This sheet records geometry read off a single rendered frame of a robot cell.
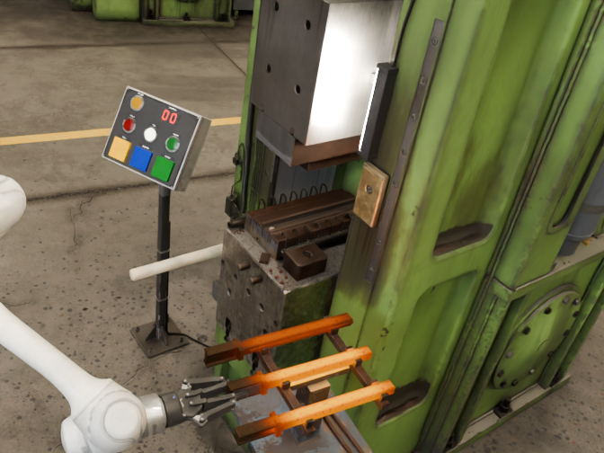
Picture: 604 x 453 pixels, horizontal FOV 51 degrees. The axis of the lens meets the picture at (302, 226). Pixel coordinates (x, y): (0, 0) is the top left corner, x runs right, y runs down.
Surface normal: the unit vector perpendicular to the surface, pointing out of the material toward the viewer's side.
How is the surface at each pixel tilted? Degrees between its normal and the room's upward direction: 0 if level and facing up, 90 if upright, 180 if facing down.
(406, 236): 90
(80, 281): 0
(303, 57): 90
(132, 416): 43
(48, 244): 0
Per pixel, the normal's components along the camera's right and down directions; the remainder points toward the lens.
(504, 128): 0.58, 0.52
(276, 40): -0.81, 0.23
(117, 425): 0.49, -0.22
